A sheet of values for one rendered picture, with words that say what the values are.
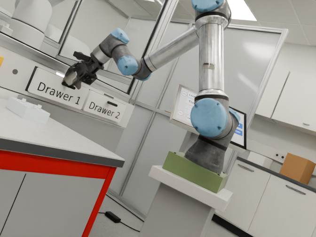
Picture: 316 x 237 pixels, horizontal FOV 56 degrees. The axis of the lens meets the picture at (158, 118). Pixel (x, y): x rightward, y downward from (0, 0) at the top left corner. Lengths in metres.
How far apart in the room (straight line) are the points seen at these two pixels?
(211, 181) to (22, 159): 0.61
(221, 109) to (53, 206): 0.56
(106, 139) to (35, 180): 1.00
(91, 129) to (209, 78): 0.83
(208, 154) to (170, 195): 0.20
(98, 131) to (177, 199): 0.76
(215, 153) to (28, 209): 0.63
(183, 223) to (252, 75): 1.88
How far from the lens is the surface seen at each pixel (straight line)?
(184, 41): 1.25
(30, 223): 0.85
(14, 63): 1.32
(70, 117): 1.53
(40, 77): 1.35
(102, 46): 1.27
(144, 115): 3.22
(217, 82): 1.01
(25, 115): 1.00
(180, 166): 1.07
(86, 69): 1.30
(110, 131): 1.74
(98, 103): 1.59
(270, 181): 3.81
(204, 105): 0.96
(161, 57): 1.26
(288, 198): 3.75
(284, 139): 4.58
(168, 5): 1.88
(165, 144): 2.96
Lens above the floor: 0.91
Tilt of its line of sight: 1 degrees up
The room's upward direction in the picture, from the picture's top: 23 degrees clockwise
